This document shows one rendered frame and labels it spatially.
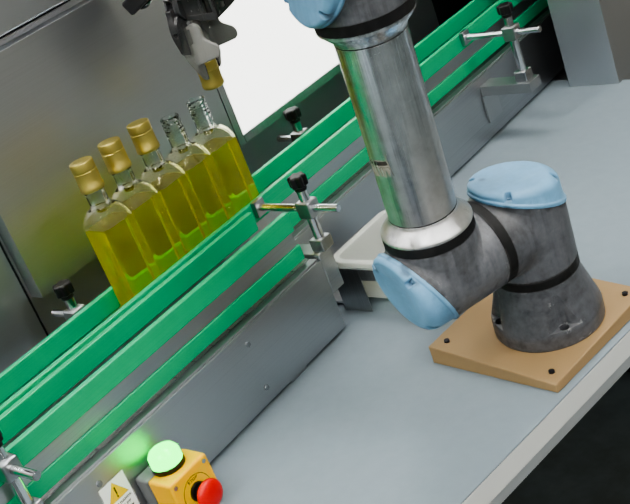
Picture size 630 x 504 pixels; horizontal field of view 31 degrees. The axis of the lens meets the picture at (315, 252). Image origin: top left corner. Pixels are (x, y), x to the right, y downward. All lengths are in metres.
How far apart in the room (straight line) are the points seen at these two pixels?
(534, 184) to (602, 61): 0.94
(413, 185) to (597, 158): 0.78
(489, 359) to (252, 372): 0.34
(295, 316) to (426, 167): 0.44
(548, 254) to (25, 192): 0.75
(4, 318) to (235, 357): 0.35
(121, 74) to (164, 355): 0.49
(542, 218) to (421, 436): 0.32
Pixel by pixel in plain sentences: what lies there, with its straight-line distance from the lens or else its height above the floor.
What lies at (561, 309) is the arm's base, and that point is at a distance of 1.52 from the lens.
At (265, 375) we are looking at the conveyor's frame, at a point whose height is 0.80.
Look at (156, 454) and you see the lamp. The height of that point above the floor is 0.85.
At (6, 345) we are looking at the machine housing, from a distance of 1.74.
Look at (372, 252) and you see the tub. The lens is 1.86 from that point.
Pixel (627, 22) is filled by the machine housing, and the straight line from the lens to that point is 2.41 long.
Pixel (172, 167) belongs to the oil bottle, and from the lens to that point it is 1.69.
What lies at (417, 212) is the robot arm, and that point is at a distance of 1.35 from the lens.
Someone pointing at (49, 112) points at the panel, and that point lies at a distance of 1.74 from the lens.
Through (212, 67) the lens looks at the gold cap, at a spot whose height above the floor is 1.17.
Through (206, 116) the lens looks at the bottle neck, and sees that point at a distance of 1.75.
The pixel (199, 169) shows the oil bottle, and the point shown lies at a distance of 1.72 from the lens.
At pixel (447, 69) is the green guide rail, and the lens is 2.19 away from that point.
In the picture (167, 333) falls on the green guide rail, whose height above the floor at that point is 0.94.
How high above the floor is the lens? 1.60
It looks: 24 degrees down
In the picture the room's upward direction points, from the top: 21 degrees counter-clockwise
